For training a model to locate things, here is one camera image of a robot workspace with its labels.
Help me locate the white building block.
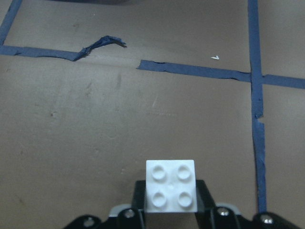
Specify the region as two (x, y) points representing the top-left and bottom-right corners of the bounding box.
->
(145, 160), (197, 213)

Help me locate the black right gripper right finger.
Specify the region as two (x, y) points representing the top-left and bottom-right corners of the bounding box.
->
(195, 180), (215, 229)

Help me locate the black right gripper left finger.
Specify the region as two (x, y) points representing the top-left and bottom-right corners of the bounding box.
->
(131, 180), (146, 229)

